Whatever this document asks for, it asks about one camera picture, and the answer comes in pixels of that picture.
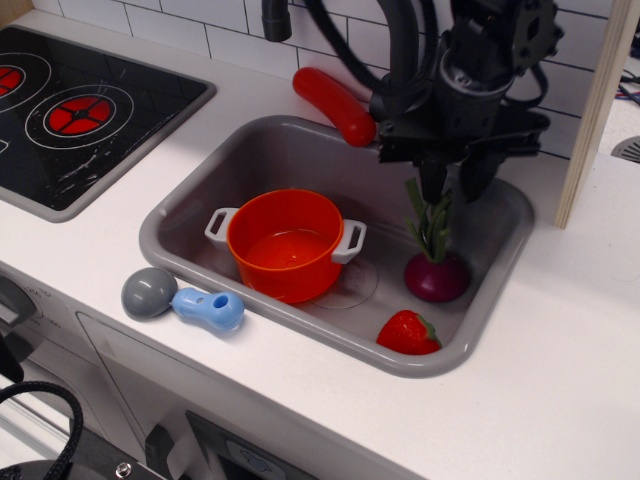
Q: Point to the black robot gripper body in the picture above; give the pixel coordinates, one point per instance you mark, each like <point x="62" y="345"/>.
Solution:
<point x="462" y="114"/>

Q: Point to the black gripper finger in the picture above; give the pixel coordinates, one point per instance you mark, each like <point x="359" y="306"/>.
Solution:
<point x="432" y="176"/>
<point x="478" y="170"/>

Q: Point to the purple toy beet green leaves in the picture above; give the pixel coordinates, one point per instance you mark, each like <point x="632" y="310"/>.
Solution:
<point x="435" y="274"/>

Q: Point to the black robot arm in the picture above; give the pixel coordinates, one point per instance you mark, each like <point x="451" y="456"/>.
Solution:
<point x="493" y="35"/>

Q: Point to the grey plastic sink basin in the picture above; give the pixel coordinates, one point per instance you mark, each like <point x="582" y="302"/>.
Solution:
<point x="287" y="152"/>

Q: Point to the dark grey toy faucet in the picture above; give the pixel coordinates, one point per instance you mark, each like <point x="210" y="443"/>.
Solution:
<point x="413" y="36"/>

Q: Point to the red toy sausage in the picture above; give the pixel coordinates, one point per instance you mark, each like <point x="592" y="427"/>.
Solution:
<point x="337" y="104"/>

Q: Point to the light wooden side panel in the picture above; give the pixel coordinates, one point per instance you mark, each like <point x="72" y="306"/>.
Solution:
<point x="620" y="29"/>

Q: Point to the grey round floor vent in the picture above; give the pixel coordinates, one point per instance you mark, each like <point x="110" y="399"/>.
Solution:
<point x="628" y="149"/>

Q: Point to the red toy strawberry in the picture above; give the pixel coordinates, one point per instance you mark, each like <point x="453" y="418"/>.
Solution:
<point x="407" y="332"/>

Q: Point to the blue and grey toy ladle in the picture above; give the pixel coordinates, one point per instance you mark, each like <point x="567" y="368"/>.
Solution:
<point x="150" y="292"/>

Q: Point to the black toy stove top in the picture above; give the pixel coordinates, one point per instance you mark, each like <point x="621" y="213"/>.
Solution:
<point x="75" y="119"/>

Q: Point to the grey oven knob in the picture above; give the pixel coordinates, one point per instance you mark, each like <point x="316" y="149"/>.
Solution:
<point x="16" y="306"/>

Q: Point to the orange toy pot white handles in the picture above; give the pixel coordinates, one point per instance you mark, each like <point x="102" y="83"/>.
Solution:
<point x="289" y="244"/>

